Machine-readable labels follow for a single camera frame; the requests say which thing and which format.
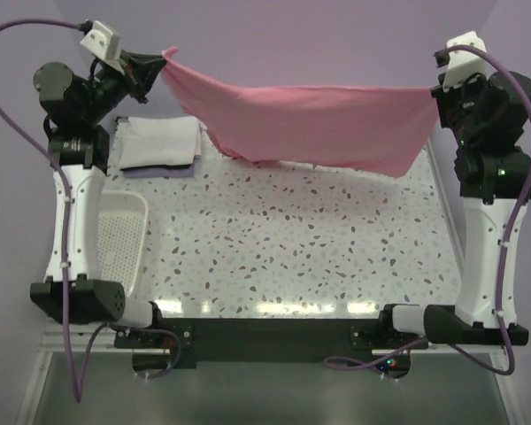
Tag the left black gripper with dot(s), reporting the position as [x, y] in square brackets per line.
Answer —
[136, 78]

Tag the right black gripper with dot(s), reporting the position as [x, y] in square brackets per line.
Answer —
[441, 99]

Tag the pink t shirt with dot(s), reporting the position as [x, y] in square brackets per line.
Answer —
[370, 129]

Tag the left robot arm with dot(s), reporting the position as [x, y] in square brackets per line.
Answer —
[73, 290]

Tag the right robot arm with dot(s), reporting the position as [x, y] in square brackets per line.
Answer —
[486, 115]

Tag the folded white t shirt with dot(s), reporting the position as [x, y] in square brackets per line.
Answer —
[161, 142]

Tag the folded purple t shirt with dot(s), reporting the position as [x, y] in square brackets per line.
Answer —
[159, 172]

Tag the white perforated plastic basket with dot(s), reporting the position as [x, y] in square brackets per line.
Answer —
[122, 230]

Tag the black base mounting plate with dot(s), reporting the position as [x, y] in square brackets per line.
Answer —
[183, 343]

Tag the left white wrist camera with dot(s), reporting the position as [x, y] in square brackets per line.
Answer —
[103, 42]

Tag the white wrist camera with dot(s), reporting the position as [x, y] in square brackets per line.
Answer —
[460, 64]
[103, 42]

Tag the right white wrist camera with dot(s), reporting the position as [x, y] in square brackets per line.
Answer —
[460, 64]

